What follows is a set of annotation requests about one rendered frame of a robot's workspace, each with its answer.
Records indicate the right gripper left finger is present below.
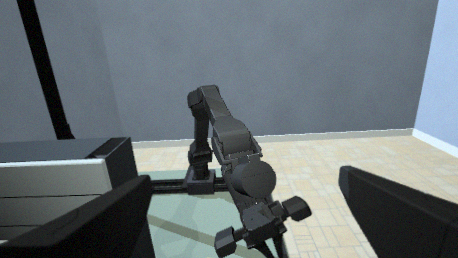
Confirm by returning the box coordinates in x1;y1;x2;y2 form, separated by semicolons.
0;174;153;258

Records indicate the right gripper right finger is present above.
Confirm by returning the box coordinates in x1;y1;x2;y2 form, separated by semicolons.
338;165;458;258

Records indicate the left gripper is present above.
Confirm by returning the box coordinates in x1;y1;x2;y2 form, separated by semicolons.
214;195;312;258

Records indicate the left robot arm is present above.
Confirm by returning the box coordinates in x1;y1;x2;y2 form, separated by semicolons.
187;85;287;245

